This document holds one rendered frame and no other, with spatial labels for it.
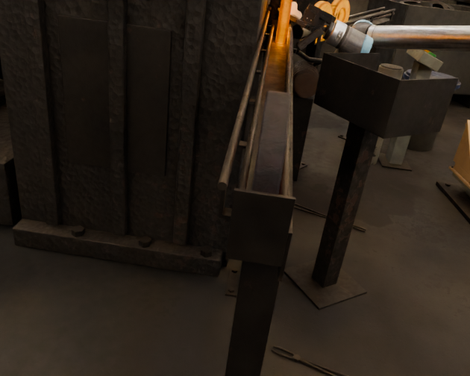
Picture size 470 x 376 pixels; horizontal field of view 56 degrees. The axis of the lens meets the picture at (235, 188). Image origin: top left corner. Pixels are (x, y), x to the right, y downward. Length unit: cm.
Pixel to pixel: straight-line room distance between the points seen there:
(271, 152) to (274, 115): 5
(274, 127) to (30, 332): 95
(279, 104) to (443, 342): 107
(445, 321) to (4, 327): 127
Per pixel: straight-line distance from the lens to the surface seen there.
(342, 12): 226
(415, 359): 138
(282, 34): 158
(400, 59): 376
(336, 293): 147
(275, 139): 52
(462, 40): 177
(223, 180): 53
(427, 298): 162
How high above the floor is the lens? 92
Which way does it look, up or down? 28 degrees down
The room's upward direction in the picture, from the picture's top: 7 degrees clockwise
